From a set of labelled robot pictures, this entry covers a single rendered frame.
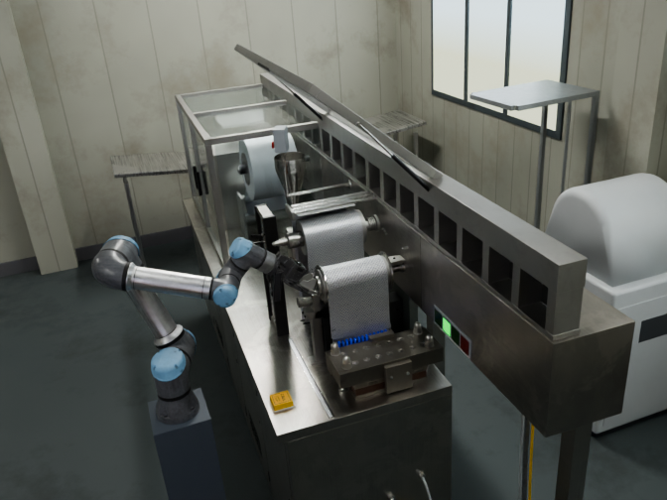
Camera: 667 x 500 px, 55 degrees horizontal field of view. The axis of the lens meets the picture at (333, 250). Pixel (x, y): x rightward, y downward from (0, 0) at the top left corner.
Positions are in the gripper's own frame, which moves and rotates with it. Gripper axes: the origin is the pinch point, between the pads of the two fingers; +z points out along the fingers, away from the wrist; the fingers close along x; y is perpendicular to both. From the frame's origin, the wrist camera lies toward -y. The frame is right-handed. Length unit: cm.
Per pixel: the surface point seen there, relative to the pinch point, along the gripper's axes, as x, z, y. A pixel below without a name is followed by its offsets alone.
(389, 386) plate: -26.2, 32.9, -11.1
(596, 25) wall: 114, 119, 182
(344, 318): -4.6, 15.1, -2.3
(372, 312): -4.6, 23.6, 4.9
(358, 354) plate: -15.6, 21.6, -8.8
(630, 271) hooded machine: 10, 139, 75
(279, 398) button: -14.5, 5.0, -36.6
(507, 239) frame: -66, 3, 54
